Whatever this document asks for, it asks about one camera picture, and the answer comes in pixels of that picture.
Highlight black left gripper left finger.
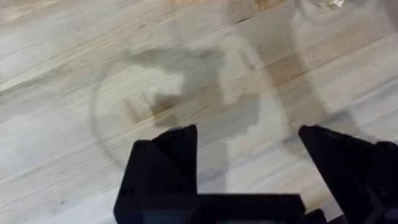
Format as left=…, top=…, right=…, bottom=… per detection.
left=113, top=124, right=198, bottom=224

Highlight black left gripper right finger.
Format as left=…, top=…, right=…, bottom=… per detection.
left=297, top=124, right=398, bottom=224

